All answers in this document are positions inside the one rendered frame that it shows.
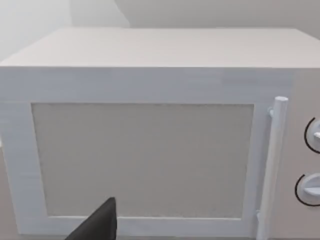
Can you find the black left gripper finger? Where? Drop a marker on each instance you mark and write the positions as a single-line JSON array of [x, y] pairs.
[[102, 222]]

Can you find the pale microwave door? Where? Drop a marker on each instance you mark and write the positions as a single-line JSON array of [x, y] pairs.
[[142, 160]]

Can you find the pale microwave oven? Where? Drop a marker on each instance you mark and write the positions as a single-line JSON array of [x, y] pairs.
[[160, 50]]

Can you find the white microwave knob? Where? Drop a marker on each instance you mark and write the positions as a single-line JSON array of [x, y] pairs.
[[310, 190], [314, 135]]

